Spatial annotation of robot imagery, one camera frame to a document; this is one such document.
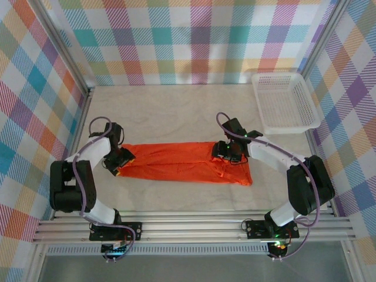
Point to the orange t-shirt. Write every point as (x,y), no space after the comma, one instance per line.
(182,164)

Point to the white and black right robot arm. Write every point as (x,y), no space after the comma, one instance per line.
(299,191)

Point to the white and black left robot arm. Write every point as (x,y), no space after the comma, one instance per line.
(63,191)

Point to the white plastic basket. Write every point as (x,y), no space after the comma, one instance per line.
(305,97)

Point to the grey metal sheet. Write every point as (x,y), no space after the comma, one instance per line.
(191,268)

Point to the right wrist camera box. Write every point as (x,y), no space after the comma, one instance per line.
(233,126)

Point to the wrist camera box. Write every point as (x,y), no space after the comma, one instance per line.
(233,126)
(114,130)

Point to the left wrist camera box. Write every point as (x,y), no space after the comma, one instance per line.
(114,130)

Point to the aluminium side rail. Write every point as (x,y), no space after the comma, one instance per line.
(75,147)
(312,142)

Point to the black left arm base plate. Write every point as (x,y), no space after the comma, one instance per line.
(133,230)

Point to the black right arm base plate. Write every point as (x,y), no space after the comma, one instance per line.
(255,230)

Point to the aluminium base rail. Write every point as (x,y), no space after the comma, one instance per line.
(191,229)

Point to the aluminium frame post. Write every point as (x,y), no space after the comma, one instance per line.
(62,44)
(323,38)

